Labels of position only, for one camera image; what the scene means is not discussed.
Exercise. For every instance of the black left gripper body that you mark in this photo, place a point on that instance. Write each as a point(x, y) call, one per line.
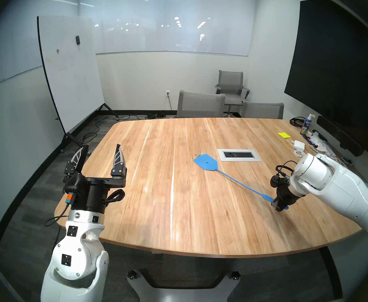
point(91, 196)

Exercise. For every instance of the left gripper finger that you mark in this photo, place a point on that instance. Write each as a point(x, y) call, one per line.
point(76, 163)
point(119, 167)

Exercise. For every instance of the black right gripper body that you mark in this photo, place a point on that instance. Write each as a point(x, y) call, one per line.
point(288, 192)

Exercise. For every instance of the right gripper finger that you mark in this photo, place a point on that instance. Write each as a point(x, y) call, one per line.
point(281, 207)
point(274, 202)

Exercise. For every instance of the blue plastic fly swatter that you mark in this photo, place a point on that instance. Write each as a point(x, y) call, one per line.
point(206, 162)

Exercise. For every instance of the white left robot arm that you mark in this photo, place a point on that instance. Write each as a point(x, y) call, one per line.
point(73, 257)

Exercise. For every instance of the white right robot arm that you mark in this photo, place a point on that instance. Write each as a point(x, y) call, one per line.
point(338, 185)

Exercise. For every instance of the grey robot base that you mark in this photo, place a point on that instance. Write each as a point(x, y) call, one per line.
point(181, 295)

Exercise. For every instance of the white power adapter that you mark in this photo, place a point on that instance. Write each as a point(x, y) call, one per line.
point(299, 144)

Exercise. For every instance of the whiteboard marker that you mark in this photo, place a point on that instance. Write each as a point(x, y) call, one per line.
point(312, 141)

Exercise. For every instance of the yellow sticky note pad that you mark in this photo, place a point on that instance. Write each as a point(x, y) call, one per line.
point(284, 135)

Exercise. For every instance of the silver table power outlet box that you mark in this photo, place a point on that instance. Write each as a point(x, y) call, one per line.
point(239, 155)

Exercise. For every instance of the crumpled white tissue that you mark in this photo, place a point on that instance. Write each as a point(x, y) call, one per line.
point(324, 145)

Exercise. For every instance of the whiteboard cleaner spray bottle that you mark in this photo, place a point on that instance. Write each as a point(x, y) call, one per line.
point(305, 126)

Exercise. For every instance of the black video sound bar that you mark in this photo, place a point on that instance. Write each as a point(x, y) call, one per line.
point(338, 134)

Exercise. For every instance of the grey mesh office chair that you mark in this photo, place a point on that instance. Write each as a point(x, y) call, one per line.
point(262, 111)
point(199, 104)

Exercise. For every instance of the rolling white whiteboard black stand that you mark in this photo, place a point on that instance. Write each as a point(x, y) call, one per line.
point(70, 71)

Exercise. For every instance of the grey office chair with armrests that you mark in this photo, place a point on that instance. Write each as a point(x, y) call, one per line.
point(231, 81)

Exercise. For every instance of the large black TV screen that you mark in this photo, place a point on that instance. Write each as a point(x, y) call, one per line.
point(338, 68)

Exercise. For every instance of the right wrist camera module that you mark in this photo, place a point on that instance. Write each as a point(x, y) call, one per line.
point(277, 180)

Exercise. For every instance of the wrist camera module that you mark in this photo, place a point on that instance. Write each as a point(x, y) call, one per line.
point(277, 180)
point(70, 185)

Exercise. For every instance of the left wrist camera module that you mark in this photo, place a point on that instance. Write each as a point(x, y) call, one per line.
point(70, 185)

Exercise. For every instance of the dark table pedestal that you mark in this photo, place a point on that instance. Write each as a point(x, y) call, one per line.
point(196, 270)

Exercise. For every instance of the wide glass wall whiteboard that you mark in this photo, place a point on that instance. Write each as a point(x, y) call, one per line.
point(171, 37)

